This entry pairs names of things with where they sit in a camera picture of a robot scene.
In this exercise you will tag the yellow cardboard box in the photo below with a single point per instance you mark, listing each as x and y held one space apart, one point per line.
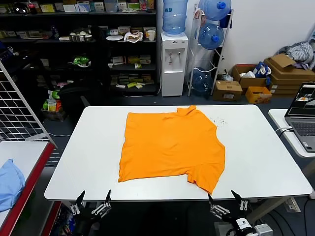
258 95

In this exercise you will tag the blue and white bag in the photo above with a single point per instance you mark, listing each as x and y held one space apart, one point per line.
262 70

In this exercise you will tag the open brown cardboard box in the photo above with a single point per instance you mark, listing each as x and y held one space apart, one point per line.
248 82

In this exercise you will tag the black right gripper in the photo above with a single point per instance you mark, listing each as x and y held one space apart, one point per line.
232 217

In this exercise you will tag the white metal jug rack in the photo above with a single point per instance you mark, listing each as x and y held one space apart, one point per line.
219 59

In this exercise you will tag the white plate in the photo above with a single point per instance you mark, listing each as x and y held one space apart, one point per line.
114 38

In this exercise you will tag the closed brown cardboard box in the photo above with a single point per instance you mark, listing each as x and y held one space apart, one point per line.
227 91

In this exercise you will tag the red metal table frame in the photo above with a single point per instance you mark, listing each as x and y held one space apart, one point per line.
32 177

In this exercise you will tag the grey plastic bag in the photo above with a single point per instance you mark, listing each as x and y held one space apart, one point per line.
227 76

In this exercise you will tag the grey clothes pile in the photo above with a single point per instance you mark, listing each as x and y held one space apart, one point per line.
300 51

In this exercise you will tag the white floor power strip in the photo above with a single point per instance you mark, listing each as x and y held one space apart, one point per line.
292 204
217 228

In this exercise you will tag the cola bottle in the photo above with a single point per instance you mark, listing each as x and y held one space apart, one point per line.
32 6

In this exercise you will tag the white plastic bread bag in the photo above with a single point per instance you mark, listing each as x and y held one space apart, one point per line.
134 37

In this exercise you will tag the white water dispenser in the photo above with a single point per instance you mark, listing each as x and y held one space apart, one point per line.
173 73

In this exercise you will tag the metal bowl with buns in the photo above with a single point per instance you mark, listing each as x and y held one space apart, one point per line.
78 37

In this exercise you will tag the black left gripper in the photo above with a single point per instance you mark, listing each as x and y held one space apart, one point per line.
86 221

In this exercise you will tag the light blue cloth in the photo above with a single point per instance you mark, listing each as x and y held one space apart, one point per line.
9 184

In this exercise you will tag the grey laptop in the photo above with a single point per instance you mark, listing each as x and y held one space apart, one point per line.
301 123

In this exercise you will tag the black office chair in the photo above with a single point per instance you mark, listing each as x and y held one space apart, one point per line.
78 98

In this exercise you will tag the stacked large cardboard boxes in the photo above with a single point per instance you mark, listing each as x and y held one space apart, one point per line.
290 76

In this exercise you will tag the blue plastic bottle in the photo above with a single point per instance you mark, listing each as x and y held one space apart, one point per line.
55 32

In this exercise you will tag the black shelving unit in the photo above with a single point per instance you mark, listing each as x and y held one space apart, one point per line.
103 71

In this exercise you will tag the green vegetable bag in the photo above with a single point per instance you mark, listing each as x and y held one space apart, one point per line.
81 61

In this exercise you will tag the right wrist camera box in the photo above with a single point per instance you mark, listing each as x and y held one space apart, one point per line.
264 230

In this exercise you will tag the orange t-shirt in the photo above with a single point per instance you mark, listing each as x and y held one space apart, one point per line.
169 147

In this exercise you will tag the basket of snack packs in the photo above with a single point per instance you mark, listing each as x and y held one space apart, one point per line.
53 105

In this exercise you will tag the blue water jug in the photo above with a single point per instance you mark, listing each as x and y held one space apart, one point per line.
214 8
210 37
201 81
174 17

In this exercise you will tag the white and red box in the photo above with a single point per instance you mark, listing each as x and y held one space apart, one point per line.
118 60

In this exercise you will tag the white paper cup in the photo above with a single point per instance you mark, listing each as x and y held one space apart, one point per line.
151 35

